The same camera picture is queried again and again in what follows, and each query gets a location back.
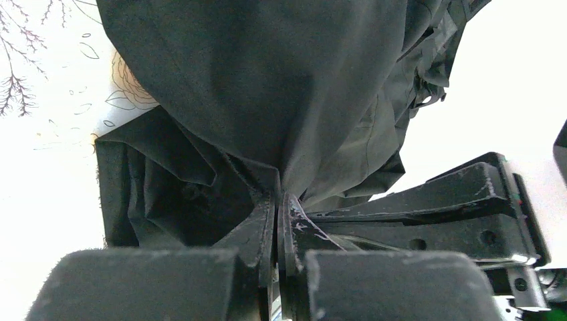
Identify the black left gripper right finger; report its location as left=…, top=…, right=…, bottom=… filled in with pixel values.
left=277, top=194, right=500, bottom=320

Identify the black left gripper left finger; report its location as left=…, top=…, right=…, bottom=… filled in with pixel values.
left=27, top=195, right=275, bottom=321

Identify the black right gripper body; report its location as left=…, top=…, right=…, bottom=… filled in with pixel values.
left=430, top=152, right=566, bottom=320

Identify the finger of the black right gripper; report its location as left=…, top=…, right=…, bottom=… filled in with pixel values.
left=318, top=215, right=538, bottom=264
left=308, top=162, right=511, bottom=223

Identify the black zip jacket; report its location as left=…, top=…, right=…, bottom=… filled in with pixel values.
left=96, top=1, right=485, bottom=248

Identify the floral patterned table mat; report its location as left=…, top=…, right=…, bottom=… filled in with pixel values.
left=0, top=0, right=160, bottom=249

